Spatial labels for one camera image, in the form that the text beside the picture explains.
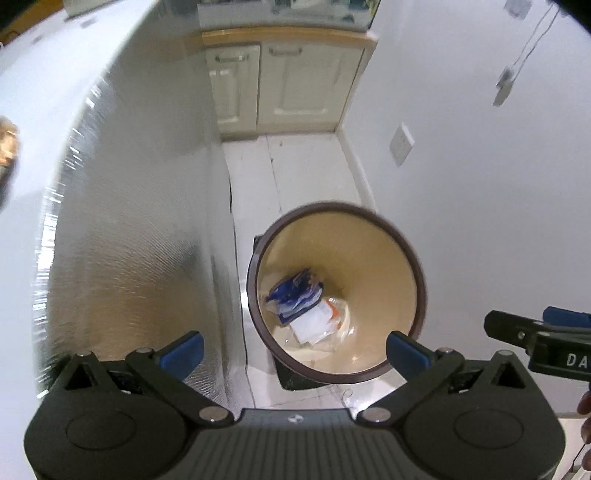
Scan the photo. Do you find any person's right hand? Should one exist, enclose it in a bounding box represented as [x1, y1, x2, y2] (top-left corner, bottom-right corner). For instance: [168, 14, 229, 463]
[576, 387, 591, 469]

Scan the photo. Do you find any golden shiny object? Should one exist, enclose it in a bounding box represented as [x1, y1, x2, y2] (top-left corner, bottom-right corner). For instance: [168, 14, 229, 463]
[0, 115, 21, 168]

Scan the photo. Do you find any blue white crumpled wrapper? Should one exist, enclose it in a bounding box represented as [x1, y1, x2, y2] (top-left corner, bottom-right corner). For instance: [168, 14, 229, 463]
[264, 269, 325, 320]

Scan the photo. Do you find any hanging white power adapter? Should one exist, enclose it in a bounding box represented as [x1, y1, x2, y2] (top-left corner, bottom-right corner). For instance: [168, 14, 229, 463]
[493, 0, 561, 108]

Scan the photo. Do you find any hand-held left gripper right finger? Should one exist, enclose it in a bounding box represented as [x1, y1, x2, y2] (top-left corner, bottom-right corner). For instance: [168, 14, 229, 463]
[355, 330, 533, 425]

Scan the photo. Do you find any cream cabinet with wooden top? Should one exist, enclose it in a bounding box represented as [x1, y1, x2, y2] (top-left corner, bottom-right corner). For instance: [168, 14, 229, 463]
[185, 25, 379, 141]

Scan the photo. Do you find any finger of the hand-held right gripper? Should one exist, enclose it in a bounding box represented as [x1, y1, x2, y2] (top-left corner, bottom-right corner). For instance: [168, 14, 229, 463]
[542, 306, 591, 331]
[483, 309, 546, 348]

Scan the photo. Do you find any white wall socket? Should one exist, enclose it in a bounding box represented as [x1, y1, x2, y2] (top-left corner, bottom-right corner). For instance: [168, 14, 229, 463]
[389, 122, 415, 167]

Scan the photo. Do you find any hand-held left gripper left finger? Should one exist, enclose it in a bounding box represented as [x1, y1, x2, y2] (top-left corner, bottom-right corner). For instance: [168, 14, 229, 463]
[58, 330, 232, 425]

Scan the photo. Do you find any brown rimmed beige trash bin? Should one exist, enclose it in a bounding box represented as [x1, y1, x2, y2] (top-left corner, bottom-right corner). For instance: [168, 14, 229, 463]
[246, 200, 428, 393]

